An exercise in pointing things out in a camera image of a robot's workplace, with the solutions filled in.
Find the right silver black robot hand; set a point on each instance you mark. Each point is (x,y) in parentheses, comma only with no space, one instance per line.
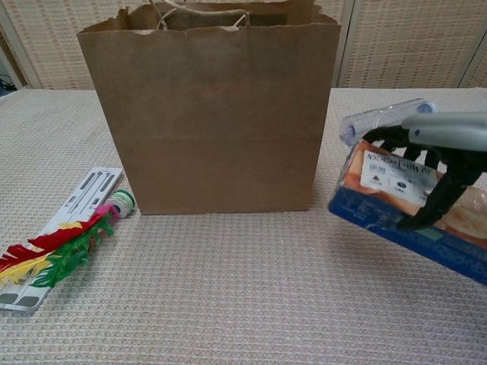
(449,131)

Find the clear plastic water bottle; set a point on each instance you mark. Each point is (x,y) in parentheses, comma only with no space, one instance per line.
(374,118)

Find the orange blue cookie box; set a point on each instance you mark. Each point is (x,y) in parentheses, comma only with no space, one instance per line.
(380,205)

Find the brown paper bag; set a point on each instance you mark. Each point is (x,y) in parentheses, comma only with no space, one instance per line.
(220,133)

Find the woven folding screen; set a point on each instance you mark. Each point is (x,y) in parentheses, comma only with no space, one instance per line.
(399,45)

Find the beige woven tablecloth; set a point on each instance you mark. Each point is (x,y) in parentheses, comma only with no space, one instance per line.
(228,285)

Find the white folding laptop stand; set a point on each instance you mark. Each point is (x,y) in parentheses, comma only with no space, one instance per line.
(87,190)

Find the colourful feather shuttlecock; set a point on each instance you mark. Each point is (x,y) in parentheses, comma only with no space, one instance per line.
(68,254)

